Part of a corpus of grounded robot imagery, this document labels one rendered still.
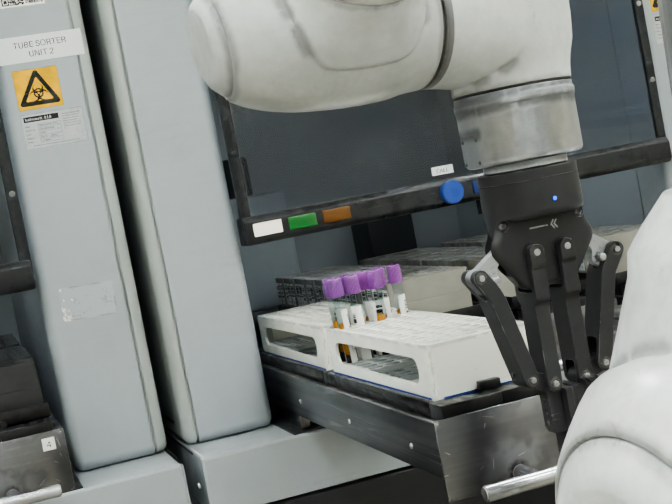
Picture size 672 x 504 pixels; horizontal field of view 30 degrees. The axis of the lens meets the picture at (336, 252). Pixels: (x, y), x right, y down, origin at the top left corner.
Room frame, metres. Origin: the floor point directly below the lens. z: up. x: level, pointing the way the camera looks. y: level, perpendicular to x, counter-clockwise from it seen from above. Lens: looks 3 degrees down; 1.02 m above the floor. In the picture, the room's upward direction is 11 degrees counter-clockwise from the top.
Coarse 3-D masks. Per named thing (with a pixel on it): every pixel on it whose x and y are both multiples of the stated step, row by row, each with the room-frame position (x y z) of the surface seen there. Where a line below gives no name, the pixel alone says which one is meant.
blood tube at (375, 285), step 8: (368, 272) 1.33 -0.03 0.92; (376, 272) 1.33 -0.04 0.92; (368, 280) 1.33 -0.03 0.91; (376, 280) 1.33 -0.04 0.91; (368, 288) 1.33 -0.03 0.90; (376, 288) 1.33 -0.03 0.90; (376, 296) 1.33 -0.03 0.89; (376, 304) 1.33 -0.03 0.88; (376, 312) 1.33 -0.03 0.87; (384, 312) 1.33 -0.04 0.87; (376, 320) 1.33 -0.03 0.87; (384, 352) 1.33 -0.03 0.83
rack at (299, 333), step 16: (320, 304) 1.65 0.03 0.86; (272, 320) 1.58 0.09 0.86; (288, 320) 1.52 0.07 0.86; (304, 320) 1.49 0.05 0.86; (320, 320) 1.45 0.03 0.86; (272, 336) 1.65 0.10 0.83; (288, 336) 1.67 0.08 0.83; (304, 336) 1.65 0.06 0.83; (320, 336) 1.38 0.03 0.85; (272, 352) 1.61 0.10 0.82; (288, 352) 1.53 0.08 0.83; (304, 352) 1.60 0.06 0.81; (320, 352) 1.39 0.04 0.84
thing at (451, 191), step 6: (450, 180) 1.60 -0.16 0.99; (444, 186) 1.59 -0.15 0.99; (450, 186) 1.59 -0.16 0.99; (456, 186) 1.60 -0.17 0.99; (462, 186) 1.60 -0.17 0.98; (444, 192) 1.59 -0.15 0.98; (450, 192) 1.59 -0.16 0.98; (456, 192) 1.60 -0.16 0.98; (462, 192) 1.60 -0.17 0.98; (444, 198) 1.59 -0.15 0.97; (450, 198) 1.59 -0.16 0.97; (456, 198) 1.60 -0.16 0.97
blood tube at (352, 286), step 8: (344, 280) 1.32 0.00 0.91; (352, 280) 1.32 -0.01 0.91; (352, 288) 1.32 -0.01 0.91; (352, 296) 1.32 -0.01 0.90; (360, 296) 1.32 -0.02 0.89; (352, 304) 1.32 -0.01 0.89; (360, 304) 1.32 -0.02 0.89; (352, 312) 1.32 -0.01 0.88; (360, 312) 1.32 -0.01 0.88; (360, 320) 1.32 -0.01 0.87; (368, 352) 1.32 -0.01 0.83
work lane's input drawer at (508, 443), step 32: (288, 384) 1.49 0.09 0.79; (320, 384) 1.36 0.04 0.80; (352, 384) 1.27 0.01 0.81; (480, 384) 1.08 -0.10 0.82; (512, 384) 1.08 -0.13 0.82; (320, 416) 1.37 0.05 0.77; (352, 416) 1.26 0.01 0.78; (384, 416) 1.16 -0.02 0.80; (416, 416) 1.08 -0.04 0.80; (448, 416) 1.04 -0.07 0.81; (480, 416) 1.05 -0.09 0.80; (512, 416) 1.05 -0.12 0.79; (384, 448) 1.18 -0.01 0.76; (416, 448) 1.09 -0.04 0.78; (448, 448) 1.04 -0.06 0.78; (480, 448) 1.04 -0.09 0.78; (512, 448) 1.05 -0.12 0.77; (544, 448) 1.06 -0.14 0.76; (448, 480) 1.03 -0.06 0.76; (480, 480) 1.04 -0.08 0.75; (512, 480) 1.01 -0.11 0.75; (544, 480) 1.01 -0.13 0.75
